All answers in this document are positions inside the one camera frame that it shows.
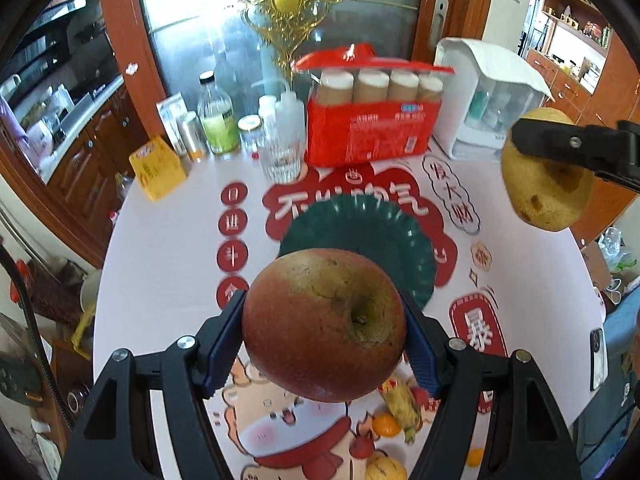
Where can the white squeeze bottle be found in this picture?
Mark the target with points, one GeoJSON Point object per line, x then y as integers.
{"type": "Point", "coordinates": [291, 119]}

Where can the red lychee fruit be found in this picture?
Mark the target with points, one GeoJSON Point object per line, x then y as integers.
{"type": "Point", "coordinates": [361, 448]}

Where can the dark green scalloped plate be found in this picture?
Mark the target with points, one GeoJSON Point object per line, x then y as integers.
{"type": "Point", "coordinates": [373, 228]}

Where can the small orange tangerine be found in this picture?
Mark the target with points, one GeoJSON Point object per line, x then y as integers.
{"type": "Point", "coordinates": [385, 425]}

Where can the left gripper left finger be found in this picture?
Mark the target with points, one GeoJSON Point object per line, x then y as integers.
{"type": "Point", "coordinates": [114, 437]}

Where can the white carton box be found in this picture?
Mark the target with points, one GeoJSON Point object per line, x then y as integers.
{"type": "Point", "coordinates": [170, 110]}

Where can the clear ribbed drinking glass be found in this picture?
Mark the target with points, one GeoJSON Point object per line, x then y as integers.
{"type": "Point", "coordinates": [281, 158]}

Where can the yellow cardboard box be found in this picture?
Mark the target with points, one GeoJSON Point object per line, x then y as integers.
{"type": "Point", "coordinates": [157, 168]}

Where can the spotted yellow banana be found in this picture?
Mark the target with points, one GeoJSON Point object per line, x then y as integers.
{"type": "Point", "coordinates": [401, 404]}

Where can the brown yellow russet pear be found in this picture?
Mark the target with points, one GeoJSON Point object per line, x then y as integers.
{"type": "Point", "coordinates": [385, 468]}

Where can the festive printed tablecloth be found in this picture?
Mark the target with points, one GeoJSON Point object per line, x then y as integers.
{"type": "Point", "coordinates": [500, 285]}

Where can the small silver can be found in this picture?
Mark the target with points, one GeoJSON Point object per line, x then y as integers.
{"type": "Point", "coordinates": [192, 137]}

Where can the red paper cup package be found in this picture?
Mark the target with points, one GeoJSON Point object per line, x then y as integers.
{"type": "Point", "coordinates": [363, 107]}

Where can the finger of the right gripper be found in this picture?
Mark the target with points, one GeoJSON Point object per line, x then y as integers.
{"type": "Point", "coordinates": [611, 154]}

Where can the gold ornament door decoration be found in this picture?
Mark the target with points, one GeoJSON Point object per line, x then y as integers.
{"type": "Point", "coordinates": [284, 25]}

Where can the red apple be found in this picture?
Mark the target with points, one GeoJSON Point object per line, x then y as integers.
{"type": "Point", "coordinates": [325, 324]}

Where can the green label glass bottle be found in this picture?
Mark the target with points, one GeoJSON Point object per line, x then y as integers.
{"type": "Point", "coordinates": [216, 113]}

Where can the small glass jar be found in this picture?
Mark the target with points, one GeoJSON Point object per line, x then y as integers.
{"type": "Point", "coordinates": [251, 133]}

